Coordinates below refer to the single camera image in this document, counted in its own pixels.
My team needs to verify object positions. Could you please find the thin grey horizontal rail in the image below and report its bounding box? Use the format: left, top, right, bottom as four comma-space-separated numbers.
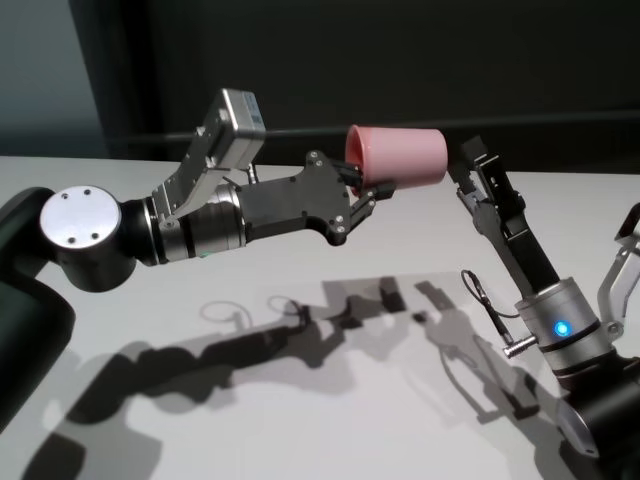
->
107, 110, 640, 147

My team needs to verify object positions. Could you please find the pink plastic cup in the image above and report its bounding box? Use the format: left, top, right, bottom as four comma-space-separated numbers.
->
344, 124, 449, 194

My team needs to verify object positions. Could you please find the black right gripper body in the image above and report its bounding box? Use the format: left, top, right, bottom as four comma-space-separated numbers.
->
473, 171, 561, 302

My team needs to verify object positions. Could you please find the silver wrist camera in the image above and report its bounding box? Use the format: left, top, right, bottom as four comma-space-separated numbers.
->
149, 88, 267, 232
596, 201, 640, 337

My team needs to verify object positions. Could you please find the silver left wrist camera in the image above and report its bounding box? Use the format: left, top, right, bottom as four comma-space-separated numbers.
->
149, 88, 267, 232

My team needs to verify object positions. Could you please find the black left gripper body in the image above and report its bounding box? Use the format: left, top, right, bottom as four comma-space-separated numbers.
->
239, 149, 359, 248

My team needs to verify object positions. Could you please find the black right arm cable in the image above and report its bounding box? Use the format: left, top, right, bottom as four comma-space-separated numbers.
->
459, 269, 540, 359

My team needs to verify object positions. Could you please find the dark vertical frame post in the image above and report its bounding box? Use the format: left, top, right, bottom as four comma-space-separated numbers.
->
69, 0, 166, 161

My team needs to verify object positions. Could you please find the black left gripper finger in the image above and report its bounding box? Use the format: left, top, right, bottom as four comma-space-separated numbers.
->
332, 158, 366, 189
347, 180, 398, 236

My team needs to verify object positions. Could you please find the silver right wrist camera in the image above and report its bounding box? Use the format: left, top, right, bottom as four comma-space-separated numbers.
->
596, 201, 640, 337

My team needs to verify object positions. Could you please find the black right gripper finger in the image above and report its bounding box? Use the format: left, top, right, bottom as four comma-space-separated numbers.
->
458, 136, 508, 201
446, 166, 492, 222

